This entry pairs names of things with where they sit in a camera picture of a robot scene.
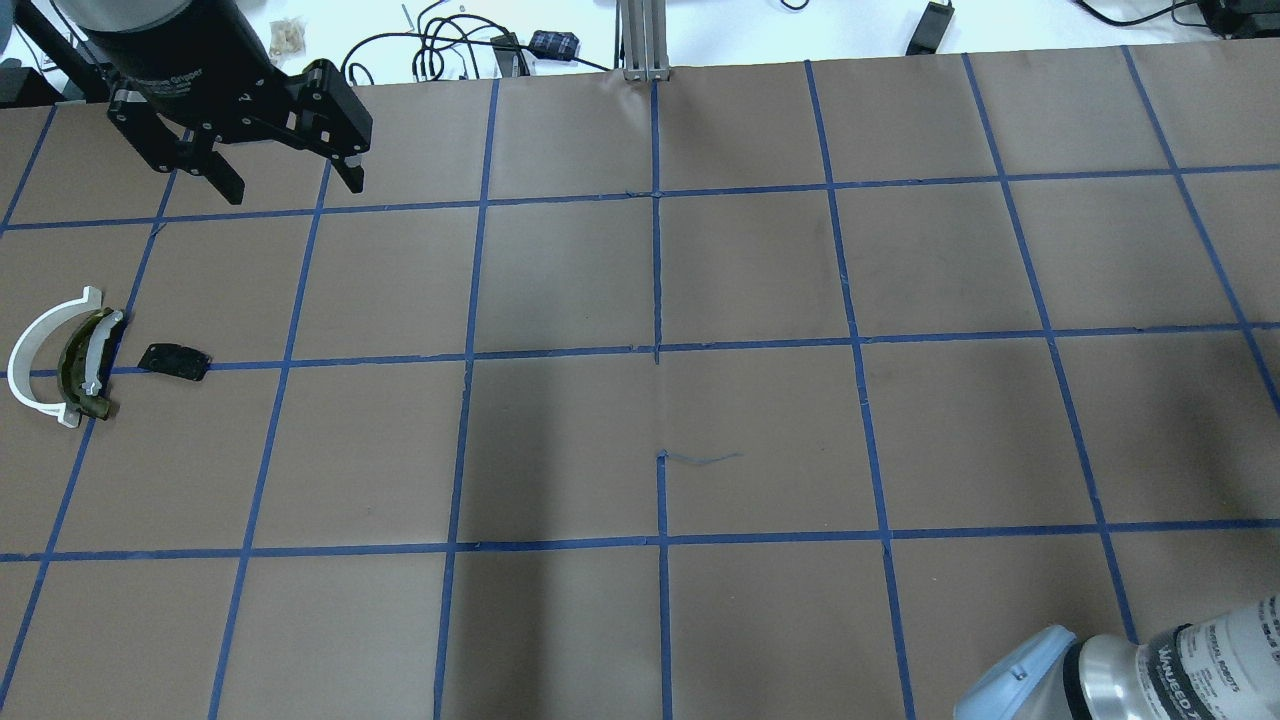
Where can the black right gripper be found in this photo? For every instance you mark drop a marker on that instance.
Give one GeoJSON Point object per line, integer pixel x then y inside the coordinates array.
{"type": "Point", "coordinates": [172, 50]}

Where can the black flat plastic part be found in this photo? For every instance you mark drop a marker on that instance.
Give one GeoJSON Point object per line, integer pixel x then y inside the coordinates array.
{"type": "Point", "coordinates": [177, 361]}

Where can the olive curved plastic part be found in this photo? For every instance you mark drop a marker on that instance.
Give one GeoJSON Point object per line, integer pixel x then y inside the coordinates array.
{"type": "Point", "coordinates": [85, 361]}

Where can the small blue checkered box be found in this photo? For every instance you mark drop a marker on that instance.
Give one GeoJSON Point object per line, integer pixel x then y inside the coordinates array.
{"type": "Point", "coordinates": [554, 45]}

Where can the black power adapter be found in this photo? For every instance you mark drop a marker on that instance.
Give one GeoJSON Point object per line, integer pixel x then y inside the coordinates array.
{"type": "Point", "coordinates": [931, 28]}

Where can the aluminium frame post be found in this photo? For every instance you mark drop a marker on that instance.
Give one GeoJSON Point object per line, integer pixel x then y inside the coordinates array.
{"type": "Point", "coordinates": [642, 31]}

